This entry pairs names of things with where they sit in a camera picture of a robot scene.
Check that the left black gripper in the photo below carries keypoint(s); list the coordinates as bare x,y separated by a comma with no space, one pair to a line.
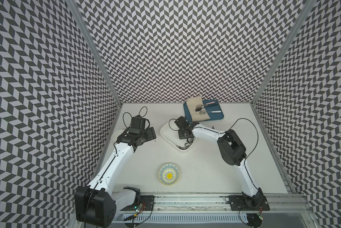
151,133

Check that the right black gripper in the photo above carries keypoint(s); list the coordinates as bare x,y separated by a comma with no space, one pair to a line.
181,135

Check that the white storage box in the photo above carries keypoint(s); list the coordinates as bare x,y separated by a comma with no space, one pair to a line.
170,133

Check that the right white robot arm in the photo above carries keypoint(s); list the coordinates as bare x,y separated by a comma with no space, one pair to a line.
232,151

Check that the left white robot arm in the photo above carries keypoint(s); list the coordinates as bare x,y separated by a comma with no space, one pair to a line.
96,204

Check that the silver wing nut pile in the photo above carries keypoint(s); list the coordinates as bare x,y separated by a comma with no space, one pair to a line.
187,144

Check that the white round bowl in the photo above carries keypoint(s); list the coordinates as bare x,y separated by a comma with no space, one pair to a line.
118,132

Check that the teal tray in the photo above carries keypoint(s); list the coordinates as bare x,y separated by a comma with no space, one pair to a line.
213,117

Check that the yellow patterned bowl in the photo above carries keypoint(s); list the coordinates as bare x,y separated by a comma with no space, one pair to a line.
169,174

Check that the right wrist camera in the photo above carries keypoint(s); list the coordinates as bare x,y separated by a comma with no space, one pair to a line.
182,123

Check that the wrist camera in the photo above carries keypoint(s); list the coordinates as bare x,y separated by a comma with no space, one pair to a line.
138,123
182,123

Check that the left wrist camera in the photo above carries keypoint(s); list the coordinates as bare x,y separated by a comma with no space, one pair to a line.
138,123

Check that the white handled spoon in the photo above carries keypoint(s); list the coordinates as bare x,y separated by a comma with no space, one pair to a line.
203,112

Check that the dark handled spoon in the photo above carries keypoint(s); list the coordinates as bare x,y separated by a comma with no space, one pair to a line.
197,109

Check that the pink handled spoon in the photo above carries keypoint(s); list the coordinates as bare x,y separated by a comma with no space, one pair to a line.
207,104

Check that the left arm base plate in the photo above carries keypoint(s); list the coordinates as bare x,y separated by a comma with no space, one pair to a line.
148,200

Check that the aluminium rail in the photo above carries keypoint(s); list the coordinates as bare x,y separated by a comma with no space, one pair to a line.
219,203

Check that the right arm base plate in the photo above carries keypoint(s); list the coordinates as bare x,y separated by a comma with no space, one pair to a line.
240,202

